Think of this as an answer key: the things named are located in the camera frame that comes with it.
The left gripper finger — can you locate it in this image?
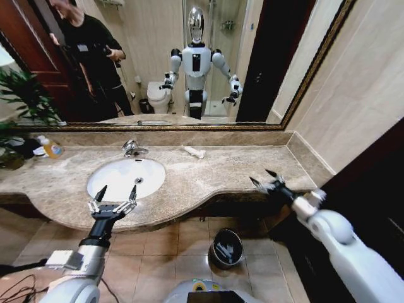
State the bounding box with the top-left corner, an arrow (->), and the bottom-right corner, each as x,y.
87,184 -> 108,216
116,184 -> 138,217

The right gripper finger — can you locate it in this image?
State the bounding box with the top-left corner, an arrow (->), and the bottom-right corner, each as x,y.
249,176 -> 275,194
264,169 -> 287,186

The white oval sink basin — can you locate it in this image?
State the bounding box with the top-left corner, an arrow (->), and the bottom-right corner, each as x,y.
86,157 -> 167,201

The chrome sink faucet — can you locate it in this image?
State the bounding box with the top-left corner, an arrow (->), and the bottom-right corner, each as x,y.
121,140 -> 149,158

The round metal trash bin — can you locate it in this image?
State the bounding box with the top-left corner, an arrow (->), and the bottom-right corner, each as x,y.
209,229 -> 244,270

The crumpled white trash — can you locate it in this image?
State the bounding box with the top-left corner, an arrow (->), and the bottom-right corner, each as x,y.
183,145 -> 206,160

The small black bin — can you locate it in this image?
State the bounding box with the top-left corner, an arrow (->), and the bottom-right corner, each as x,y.
138,98 -> 155,114

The orange hand soap bottle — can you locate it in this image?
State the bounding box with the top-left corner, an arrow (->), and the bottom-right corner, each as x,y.
35,134 -> 64,160

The white robot front shell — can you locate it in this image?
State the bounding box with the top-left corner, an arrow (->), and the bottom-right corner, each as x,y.
162,277 -> 253,303

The white toilet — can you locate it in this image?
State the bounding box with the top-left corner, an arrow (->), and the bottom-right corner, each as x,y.
146,80 -> 174,114

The green leafy plant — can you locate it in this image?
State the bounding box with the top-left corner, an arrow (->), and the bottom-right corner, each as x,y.
0,68 -> 62,171

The person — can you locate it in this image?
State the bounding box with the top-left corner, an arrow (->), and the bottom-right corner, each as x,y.
49,0 -> 135,122

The reddish brown wooden door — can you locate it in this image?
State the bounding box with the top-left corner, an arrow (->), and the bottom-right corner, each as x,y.
0,0 -> 83,122

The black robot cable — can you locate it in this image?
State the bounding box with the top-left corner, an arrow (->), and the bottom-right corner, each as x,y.
0,263 -> 56,303

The gold framed wall mirror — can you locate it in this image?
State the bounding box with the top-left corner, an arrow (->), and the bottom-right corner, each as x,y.
0,0 -> 359,132

